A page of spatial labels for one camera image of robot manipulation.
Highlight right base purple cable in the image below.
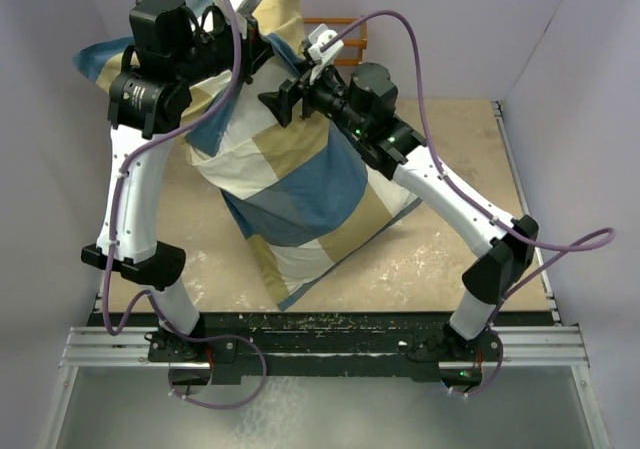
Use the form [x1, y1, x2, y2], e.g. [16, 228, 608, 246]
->
[447, 330, 507, 402]

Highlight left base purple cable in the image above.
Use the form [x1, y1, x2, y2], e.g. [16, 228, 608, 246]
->
[167, 335, 268, 410]

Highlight patchwork pillowcase blue beige white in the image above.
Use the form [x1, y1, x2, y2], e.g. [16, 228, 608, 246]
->
[71, 0, 421, 313]

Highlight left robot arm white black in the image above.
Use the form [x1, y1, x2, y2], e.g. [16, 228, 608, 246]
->
[81, 0, 274, 361]

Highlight aluminium frame rail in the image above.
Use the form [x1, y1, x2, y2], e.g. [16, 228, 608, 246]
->
[60, 326, 588, 368]

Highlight orange wooden rack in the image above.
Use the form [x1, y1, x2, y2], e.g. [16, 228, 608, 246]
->
[303, 17, 368, 70]

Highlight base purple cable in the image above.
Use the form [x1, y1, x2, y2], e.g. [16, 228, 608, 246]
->
[447, 330, 507, 402]
[167, 335, 268, 410]

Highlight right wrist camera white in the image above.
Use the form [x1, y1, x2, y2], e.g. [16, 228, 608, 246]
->
[302, 23, 344, 85]

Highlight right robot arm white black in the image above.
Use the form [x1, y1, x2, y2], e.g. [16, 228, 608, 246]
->
[258, 63, 539, 360]

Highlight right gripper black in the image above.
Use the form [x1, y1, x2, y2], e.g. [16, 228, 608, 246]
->
[258, 58, 368, 138]

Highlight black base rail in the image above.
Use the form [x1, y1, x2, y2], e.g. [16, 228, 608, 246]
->
[144, 312, 501, 387]

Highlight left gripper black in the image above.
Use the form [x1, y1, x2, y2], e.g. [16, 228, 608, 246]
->
[171, 8, 279, 88]

